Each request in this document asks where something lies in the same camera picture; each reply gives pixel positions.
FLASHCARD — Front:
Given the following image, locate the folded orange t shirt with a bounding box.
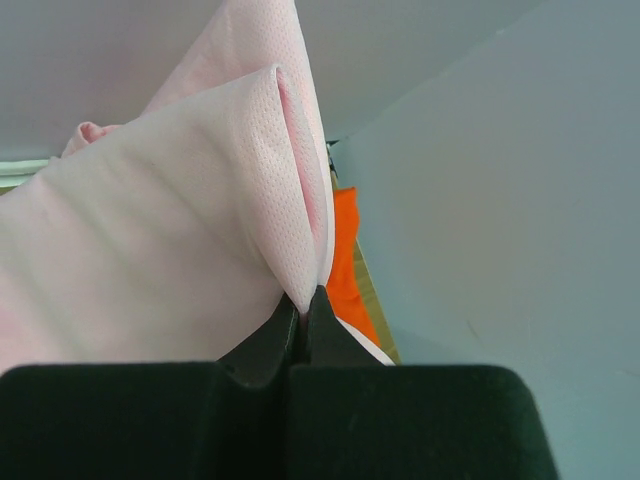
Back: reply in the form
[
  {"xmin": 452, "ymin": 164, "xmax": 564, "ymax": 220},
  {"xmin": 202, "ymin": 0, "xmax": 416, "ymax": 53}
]
[{"xmin": 326, "ymin": 187, "xmax": 380, "ymax": 347}]

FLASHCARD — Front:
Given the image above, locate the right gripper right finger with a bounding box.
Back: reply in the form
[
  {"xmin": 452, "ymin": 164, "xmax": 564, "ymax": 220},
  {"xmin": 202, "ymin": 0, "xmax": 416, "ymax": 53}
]
[{"xmin": 288, "ymin": 288, "xmax": 558, "ymax": 479}]

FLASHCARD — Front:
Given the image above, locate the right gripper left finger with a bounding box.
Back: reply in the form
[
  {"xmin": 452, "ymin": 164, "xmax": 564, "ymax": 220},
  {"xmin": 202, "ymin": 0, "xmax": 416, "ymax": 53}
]
[{"xmin": 1, "ymin": 298, "xmax": 299, "ymax": 479}]

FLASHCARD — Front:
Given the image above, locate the pink t shirt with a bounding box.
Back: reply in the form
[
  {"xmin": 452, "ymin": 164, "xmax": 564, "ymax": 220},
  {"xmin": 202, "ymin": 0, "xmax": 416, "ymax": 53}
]
[{"xmin": 1, "ymin": 1, "xmax": 335, "ymax": 370}]

